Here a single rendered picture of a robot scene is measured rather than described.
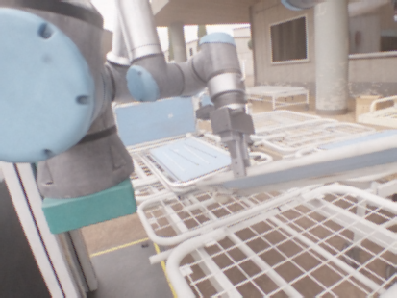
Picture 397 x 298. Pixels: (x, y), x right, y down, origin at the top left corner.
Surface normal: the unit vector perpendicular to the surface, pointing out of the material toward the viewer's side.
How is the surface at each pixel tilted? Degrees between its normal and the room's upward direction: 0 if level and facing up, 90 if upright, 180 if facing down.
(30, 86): 95
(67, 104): 95
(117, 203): 90
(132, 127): 90
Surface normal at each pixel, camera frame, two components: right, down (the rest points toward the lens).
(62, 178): -0.04, -0.05
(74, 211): 0.36, 0.23
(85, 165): 0.40, -0.13
